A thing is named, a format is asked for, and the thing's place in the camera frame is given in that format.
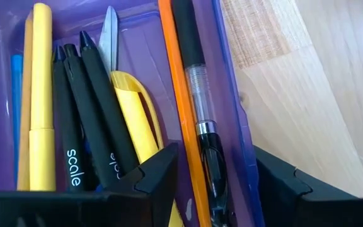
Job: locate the purple plastic supply box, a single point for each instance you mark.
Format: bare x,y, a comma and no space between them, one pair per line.
150,79

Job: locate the black clear barrel gel pen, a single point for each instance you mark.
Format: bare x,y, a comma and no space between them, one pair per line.
189,38

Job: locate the blue pen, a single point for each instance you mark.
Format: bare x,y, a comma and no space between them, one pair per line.
16,110

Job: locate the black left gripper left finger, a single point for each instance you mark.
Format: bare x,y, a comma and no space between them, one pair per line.
74,211

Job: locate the tan yellow pencil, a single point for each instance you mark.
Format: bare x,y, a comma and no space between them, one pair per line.
25,94

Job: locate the yellow highlighter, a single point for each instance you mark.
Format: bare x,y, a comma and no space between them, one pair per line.
137,119

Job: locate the black matte scale pen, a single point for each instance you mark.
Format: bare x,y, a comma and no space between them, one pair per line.
66,126
106,94
88,119

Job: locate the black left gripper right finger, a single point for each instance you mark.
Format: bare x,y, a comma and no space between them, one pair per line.
310,211

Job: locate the orange pencil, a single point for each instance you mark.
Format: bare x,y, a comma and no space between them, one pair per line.
181,104

